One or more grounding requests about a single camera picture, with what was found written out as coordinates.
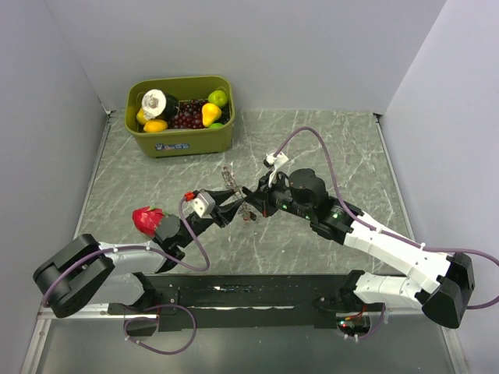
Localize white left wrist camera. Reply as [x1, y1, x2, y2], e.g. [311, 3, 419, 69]
[186, 189, 215, 218]

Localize yellow pear toy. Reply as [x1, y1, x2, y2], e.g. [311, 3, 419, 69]
[201, 103, 222, 128]

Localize dark red grape bunch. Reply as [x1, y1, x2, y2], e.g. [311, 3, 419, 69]
[167, 99, 209, 129]

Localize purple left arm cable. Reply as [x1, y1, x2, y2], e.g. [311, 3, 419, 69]
[41, 196, 211, 309]

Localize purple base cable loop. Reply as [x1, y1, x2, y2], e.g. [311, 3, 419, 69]
[122, 303, 198, 355]

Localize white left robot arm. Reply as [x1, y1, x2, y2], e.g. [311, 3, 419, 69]
[33, 189, 244, 318]

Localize red dragon fruit toy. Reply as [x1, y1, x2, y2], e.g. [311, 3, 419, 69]
[132, 206, 168, 238]

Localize green apple toy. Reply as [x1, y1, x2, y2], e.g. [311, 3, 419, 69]
[208, 90, 228, 108]

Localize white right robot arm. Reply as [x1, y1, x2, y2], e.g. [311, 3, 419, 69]
[242, 168, 475, 329]

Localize yellow lemon toy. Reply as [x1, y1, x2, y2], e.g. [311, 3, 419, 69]
[143, 119, 168, 133]

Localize white black cylinder toy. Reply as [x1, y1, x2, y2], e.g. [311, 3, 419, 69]
[141, 89, 180, 120]

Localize olive green plastic tub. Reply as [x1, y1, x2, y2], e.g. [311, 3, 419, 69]
[125, 76, 235, 158]

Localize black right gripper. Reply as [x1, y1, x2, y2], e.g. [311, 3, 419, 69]
[245, 170, 313, 221]

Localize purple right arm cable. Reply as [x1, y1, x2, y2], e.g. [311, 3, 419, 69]
[272, 126, 499, 311]

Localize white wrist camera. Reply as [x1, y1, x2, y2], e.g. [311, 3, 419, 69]
[264, 152, 288, 181]
[186, 189, 215, 218]

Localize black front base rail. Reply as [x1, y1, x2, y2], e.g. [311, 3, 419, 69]
[108, 274, 381, 332]

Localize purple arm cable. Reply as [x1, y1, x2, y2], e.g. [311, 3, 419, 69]
[272, 126, 499, 311]
[41, 196, 211, 309]

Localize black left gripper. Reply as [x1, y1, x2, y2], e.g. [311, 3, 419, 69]
[177, 188, 245, 248]

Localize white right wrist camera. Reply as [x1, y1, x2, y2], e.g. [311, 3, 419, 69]
[264, 152, 288, 181]

